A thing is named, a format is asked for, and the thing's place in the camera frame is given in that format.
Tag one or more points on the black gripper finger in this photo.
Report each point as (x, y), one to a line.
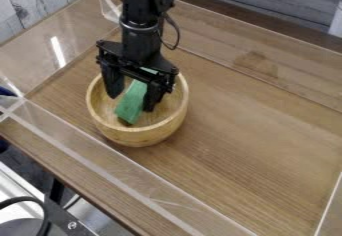
(153, 95)
(113, 80)

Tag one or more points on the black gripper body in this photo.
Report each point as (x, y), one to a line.
(137, 57)

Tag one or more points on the green rectangular block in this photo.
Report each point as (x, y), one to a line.
(129, 107)

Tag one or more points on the black table leg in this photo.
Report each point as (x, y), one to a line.
(56, 191)

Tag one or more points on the brown wooden bowl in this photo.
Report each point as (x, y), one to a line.
(121, 120)

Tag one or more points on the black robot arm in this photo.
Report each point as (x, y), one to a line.
(144, 14)

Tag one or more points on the black metal bracket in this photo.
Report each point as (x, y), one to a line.
(62, 224)

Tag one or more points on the clear acrylic tray wall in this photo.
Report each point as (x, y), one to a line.
(251, 168)

